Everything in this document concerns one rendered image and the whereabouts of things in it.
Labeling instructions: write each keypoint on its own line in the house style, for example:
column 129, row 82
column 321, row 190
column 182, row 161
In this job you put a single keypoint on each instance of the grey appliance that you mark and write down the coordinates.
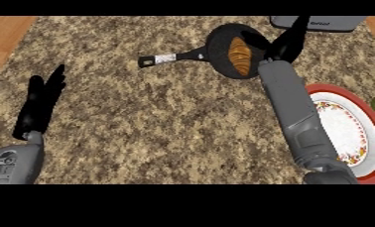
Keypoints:
column 332, row 22

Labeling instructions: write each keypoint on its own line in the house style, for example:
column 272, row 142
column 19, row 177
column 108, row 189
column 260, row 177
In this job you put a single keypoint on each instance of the black frying pan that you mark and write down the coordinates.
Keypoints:
column 222, row 54

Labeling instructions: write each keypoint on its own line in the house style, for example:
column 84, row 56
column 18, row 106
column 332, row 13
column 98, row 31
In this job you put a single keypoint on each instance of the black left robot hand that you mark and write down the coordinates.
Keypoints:
column 37, row 105

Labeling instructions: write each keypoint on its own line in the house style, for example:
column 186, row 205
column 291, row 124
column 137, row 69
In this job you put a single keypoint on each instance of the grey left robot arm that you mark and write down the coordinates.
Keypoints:
column 22, row 161

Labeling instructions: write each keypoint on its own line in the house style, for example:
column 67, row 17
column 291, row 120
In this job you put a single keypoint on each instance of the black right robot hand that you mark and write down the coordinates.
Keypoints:
column 288, row 44

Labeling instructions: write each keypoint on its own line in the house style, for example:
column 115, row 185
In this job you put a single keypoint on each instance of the red rimmed floral plate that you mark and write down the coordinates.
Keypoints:
column 346, row 128

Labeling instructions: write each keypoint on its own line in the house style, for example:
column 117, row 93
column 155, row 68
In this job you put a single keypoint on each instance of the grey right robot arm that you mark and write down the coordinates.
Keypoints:
column 300, row 118

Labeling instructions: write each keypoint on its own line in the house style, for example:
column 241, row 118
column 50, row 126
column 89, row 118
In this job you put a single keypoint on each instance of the brown croissant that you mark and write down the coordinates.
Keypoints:
column 239, row 56

